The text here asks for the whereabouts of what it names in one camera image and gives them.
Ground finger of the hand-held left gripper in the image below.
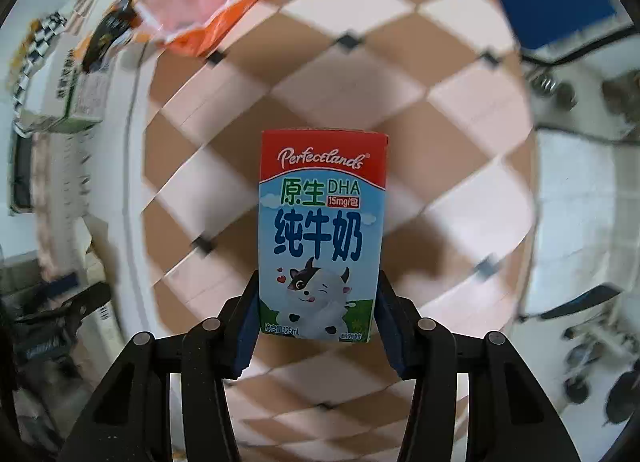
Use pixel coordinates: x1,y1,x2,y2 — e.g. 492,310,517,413
55,283,113,327

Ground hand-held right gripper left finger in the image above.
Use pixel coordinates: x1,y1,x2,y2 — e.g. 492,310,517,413
57,267,261,462

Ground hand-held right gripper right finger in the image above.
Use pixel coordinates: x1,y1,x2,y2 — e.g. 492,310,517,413
375,269,583,462

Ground small blue milk carton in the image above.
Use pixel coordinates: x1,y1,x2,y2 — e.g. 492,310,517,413
258,129,390,343

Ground large green white medicine box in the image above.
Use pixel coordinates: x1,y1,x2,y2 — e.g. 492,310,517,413
22,34,118,135

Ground checkered brown table mat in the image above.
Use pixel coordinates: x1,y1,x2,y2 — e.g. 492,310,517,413
100,0,538,462

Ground black white checkered cloth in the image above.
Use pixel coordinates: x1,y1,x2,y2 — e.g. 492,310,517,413
10,12,68,133

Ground metal dumbbells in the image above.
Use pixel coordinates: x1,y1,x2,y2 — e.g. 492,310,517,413
525,66,640,143

